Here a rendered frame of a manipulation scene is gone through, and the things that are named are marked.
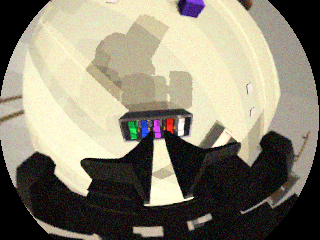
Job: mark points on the beige shallow tray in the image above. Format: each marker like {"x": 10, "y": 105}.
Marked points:
{"x": 218, "y": 136}

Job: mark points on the violet cube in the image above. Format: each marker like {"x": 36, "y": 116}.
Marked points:
{"x": 191, "y": 8}

